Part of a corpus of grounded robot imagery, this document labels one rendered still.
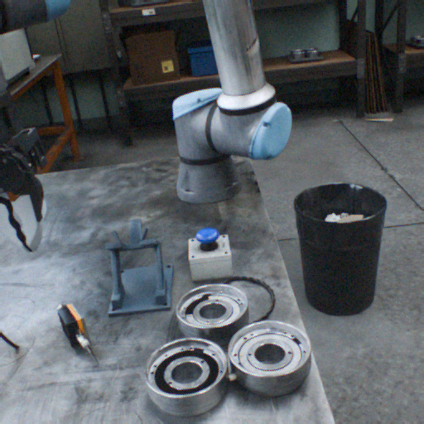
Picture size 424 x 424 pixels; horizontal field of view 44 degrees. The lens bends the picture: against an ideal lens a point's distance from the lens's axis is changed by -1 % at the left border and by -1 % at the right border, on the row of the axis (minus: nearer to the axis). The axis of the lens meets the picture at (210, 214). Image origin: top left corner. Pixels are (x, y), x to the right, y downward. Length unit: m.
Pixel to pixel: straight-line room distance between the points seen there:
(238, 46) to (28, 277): 0.57
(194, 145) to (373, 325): 1.18
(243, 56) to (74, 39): 3.52
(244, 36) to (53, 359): 0.63
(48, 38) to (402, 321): 3.43
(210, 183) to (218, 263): 0.31
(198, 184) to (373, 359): 1.02
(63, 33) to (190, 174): 3.40
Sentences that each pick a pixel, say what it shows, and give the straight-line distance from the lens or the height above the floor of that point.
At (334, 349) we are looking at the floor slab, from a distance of 1.95.
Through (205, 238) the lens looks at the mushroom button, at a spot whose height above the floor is 0.87.
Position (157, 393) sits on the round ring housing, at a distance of 0.66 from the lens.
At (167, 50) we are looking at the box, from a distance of 4.11.
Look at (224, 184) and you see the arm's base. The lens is 1.16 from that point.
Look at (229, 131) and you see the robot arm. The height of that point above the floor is 0.98.
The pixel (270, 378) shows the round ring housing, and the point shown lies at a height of 0.84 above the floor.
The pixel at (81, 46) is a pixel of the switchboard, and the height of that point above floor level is 0.75.
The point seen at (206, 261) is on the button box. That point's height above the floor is 0.84.
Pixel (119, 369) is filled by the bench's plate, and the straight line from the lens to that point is 0.76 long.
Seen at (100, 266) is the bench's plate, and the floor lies 0.80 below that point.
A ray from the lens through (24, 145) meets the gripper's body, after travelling 0.69.
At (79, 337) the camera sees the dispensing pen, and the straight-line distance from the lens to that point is 0.79.
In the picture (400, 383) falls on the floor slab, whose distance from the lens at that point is 1.86.
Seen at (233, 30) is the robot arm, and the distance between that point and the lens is 0.97.
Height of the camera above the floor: 1.30
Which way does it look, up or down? 27 degrees down
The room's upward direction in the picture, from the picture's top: 7 degrees counter-clockwise
